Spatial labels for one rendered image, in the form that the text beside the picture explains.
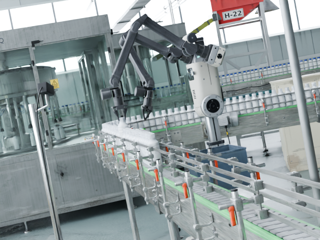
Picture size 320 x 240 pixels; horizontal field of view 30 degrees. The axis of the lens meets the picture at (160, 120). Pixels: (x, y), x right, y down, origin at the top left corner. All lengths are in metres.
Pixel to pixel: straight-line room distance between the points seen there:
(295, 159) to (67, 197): 2.91
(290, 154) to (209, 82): 3.87
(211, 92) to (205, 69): 0.16
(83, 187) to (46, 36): 1.82
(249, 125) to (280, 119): 0.28
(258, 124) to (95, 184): 2.47
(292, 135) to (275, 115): 2.34
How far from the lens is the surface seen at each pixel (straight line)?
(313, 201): 1.17
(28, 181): 7.12
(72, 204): 7.16
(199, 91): 4.07
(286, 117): 5.47
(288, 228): 1.43
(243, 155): 3.45
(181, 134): 5.47
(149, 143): 2.86
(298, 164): 7.85
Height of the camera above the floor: 1.37
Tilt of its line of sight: 3 degrees down
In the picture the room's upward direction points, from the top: 11 degrees counter-clockwise
